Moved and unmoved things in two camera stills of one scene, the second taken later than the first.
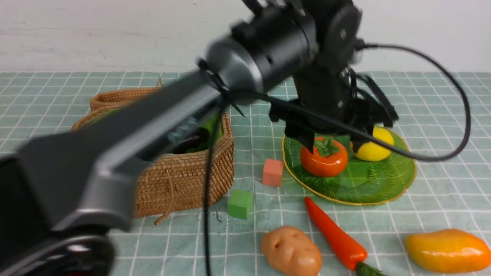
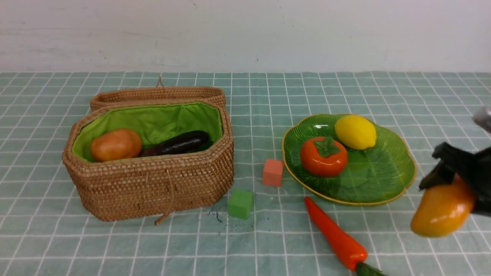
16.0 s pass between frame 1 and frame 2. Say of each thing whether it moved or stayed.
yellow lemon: moved
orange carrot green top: stayed
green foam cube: stayed
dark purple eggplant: stayed
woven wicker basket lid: stayed
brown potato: moved
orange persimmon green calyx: stayed
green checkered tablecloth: stayed
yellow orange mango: moved
